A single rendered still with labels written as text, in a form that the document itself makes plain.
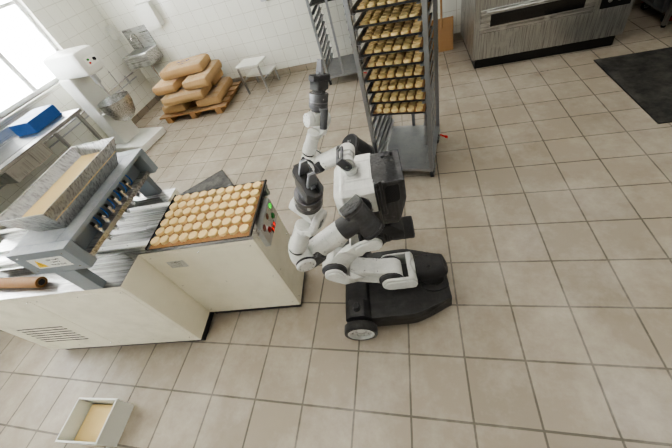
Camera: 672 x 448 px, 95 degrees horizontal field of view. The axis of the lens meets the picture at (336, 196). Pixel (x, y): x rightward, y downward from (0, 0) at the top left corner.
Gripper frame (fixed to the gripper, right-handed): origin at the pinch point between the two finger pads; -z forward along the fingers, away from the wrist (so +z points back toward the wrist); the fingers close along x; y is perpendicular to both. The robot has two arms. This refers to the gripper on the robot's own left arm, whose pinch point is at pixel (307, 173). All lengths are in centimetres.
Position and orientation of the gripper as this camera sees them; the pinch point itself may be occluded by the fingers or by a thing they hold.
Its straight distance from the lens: 85.4
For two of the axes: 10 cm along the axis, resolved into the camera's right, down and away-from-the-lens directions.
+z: -0.6, 4.9, 8.7
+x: -5.1, -7.6, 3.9
